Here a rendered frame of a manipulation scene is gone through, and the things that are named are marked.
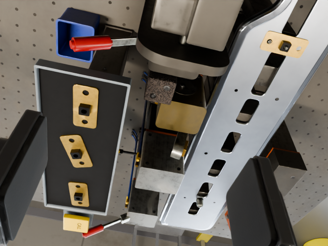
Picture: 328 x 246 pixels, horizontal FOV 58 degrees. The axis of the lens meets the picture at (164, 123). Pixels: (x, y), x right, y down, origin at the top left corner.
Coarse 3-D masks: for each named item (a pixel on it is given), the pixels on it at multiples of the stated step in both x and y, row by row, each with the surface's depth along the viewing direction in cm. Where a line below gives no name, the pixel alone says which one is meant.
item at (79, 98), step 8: (80, 88) 44; (88, 88) 44; (96, 88) 44; (80, 96) 45; (88, 96) 45; (96, 96) 45; (80, 104) 46; (88, 104) 46; (96, 104) 46; (80, 112) 46; (88, 112) 46; (96, 112) 47; (80, 120) 49; (88, 120) 48; (96, 120) 48
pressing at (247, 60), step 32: (288, 0) 50; (320, 0) 50; (256, 32) 55; (320, 32) 54; (256, 64) 59; (288, 64) 59; (320, 64) 59; (224, 96) 64; (256, 96) 64; (288, 96) 64; (224, 128) 71; (256, 128) 70; (192, 160) 78; (192, 192) 88; (224, 192) 87; (192, 224) 100
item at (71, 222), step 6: (66, 216) 70; (72, 216) 70; (78, 216) 70; (66, 222) 71; (72, 222) 71; (78, 222) 71; (84, 222) 70; (66, 228) 73; (72, 228) 73; (78, 228) 73; (84, 228) 72
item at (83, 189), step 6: (72, 186) 61; (84, 186) 61; (72, 192) 62; (78, 192) 62; (84, 192) 62; (72, 198) 64; (78, 198) 63; (84, 198) 63; (72, 204) 65; (78, 204) 65; (84, 204) 65
